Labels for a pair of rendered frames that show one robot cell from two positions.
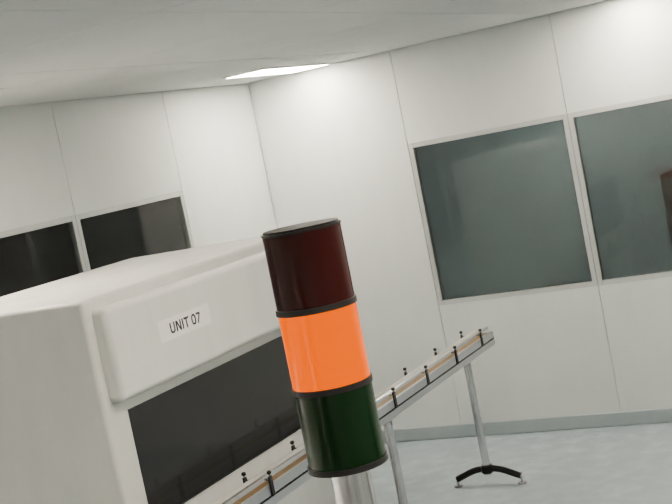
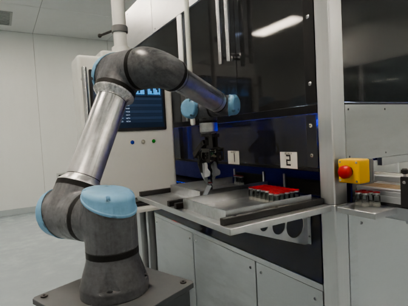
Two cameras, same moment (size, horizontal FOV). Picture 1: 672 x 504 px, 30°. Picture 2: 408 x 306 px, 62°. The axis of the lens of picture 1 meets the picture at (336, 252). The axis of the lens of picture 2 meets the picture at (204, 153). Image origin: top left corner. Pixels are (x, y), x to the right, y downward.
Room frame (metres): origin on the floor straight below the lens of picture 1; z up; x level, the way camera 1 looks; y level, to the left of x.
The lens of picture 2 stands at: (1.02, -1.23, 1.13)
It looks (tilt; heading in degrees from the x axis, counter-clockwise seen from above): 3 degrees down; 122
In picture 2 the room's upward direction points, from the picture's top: 3 degrees counter-clockwise
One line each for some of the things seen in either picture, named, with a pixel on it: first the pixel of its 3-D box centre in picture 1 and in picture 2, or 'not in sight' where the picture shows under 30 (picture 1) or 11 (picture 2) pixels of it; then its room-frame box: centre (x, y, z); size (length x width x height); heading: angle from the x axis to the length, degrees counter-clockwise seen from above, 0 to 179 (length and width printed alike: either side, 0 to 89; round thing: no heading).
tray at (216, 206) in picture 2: not in sight; (246, 201); (0.54, -0.21, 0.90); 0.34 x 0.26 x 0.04; 62
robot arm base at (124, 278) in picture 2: not in sight; (113, 268); (0.44, -0.71, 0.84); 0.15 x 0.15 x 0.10
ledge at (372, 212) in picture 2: not in sight; (369, 209); (0.90, -0.08, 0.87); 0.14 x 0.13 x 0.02; 63
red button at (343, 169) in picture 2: not in sight; (345, 172); (0.85, -0.15, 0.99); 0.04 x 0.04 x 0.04; 63
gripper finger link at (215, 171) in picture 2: not in sight; (215, 172); (0.31, -0.01, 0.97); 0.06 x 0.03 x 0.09; 153
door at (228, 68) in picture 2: not in sight; (207, 58); (0.16, 0.23, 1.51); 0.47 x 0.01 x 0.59; 153
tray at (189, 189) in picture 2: not in sight; (218, 186); (0.29, 0.05, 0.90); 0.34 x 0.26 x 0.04; 63
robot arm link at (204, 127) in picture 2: not in sight; (209, 128); (0.30, -0.02, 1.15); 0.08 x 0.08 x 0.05
